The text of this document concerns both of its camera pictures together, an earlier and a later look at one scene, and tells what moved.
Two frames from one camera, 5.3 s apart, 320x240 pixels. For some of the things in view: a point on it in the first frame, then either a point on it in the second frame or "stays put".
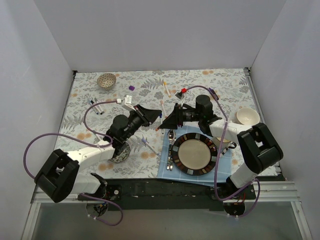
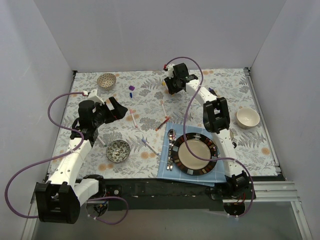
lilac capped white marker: (150, 146) stays put
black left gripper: (142, 115) to (109, 110)
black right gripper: (178, 116) to (172, 84)
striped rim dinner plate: (194, 154) stays put
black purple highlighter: (213, 91) stays put
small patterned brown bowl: (106, 80) stays put
